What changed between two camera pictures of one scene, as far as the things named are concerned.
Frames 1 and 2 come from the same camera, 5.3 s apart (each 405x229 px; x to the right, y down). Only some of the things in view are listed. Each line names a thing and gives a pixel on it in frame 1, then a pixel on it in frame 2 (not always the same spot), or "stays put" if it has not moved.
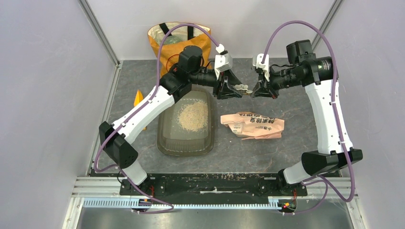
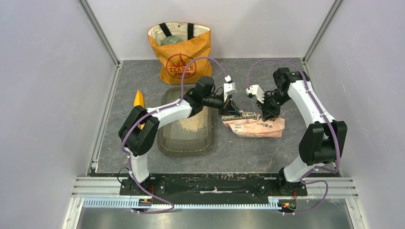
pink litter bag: (250, 126) stays put
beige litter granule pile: (193, 117) stays put
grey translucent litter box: (187, 128) stays put
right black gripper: (264, 88) to (268, 113)
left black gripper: (226, 78) to (229, 109)
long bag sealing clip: (243, 87) to (244, 116)
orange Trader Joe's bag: (176, 40) stays put
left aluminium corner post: (88, 12) stays put
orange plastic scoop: (139, 97) stays put
